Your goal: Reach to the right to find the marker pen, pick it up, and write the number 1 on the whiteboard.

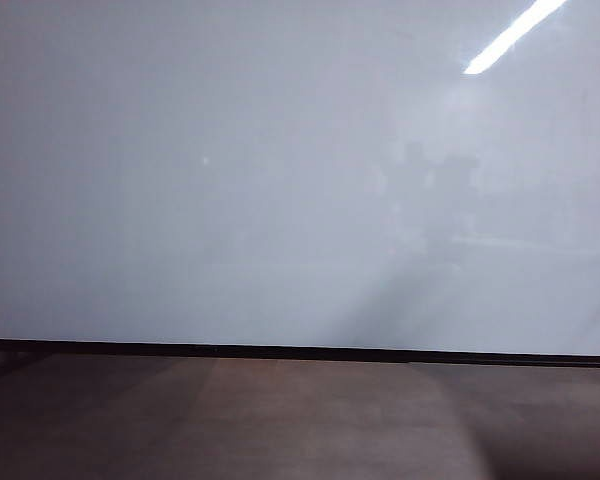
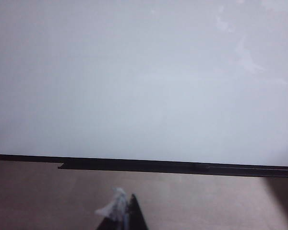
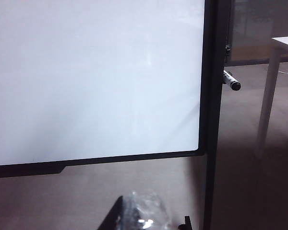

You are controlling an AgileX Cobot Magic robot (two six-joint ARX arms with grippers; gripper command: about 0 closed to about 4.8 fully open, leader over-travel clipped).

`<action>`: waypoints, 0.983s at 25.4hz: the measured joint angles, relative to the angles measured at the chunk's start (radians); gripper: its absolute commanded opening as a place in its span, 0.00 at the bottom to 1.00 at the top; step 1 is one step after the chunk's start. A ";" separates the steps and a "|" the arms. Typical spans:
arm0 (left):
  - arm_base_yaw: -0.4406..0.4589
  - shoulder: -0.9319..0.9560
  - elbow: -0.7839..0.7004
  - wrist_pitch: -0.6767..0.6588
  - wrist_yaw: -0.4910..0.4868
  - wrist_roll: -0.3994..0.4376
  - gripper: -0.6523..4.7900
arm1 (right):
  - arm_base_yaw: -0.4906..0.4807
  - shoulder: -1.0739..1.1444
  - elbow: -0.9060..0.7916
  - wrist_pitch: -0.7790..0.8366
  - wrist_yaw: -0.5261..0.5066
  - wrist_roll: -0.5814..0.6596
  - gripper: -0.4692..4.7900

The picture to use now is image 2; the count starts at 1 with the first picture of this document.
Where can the white board with black frame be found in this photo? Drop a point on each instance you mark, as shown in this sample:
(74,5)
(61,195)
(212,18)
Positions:
(139,83)

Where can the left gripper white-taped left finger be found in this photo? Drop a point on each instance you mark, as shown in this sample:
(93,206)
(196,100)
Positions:
(115,206)

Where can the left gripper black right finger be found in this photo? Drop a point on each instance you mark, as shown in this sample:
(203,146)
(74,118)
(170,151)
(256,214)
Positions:
(135,215)

